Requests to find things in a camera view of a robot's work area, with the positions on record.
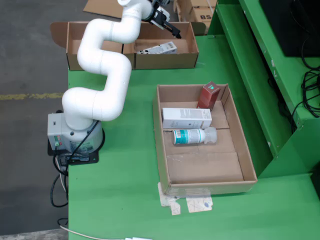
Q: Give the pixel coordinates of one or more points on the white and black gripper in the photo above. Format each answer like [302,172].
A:
[160,18]

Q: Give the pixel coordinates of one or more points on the cow print hand cream box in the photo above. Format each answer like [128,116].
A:
[160,48]

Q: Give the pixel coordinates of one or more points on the gray robot base control box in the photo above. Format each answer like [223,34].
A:
[53,130]

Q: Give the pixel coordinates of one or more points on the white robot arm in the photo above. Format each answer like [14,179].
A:
[100,55]

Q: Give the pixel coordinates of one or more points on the BS printed cardboard box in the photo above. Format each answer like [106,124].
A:
[200,16]

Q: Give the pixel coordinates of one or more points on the plain brown cardboard box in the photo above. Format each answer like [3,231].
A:
[190,3]

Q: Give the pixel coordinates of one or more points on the two-compartment cardboard box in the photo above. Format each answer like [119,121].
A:
[162,61]

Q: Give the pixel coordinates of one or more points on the dark red carton box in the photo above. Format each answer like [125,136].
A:
[207,98]

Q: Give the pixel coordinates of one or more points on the long white carton box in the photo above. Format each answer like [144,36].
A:
[185,117]

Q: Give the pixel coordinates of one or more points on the shallow cardboard tray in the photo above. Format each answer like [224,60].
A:
[195,170]

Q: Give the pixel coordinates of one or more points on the green metal shelf unit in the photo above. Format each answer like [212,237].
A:
[260,37]

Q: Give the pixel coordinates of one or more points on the white bottle teal label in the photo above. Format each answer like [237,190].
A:
[187,136]

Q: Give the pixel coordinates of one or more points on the black monitor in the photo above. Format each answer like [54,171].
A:
[295,25]

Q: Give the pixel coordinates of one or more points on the paper scrap with blue mark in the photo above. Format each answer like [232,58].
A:
[197,205]

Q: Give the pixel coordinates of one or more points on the taped white paper scrap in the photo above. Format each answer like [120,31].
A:
[175,208]

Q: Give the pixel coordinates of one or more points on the gray wrist camera mount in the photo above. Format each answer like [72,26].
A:
[163,2]

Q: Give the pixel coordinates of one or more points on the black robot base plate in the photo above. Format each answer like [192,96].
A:
[85,160]

